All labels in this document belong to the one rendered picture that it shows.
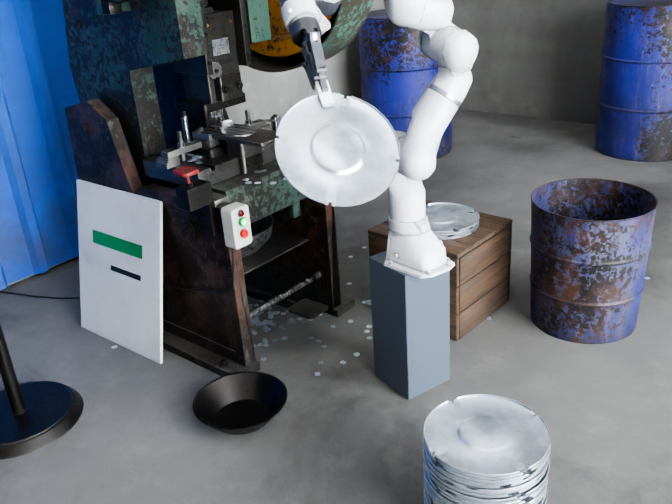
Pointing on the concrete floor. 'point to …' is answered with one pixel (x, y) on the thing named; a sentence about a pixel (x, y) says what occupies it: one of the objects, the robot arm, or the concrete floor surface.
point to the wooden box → (470, 270)
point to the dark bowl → (240, 402)
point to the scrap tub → (589, 257)
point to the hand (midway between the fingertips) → (324, 95)
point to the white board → (121, 267)
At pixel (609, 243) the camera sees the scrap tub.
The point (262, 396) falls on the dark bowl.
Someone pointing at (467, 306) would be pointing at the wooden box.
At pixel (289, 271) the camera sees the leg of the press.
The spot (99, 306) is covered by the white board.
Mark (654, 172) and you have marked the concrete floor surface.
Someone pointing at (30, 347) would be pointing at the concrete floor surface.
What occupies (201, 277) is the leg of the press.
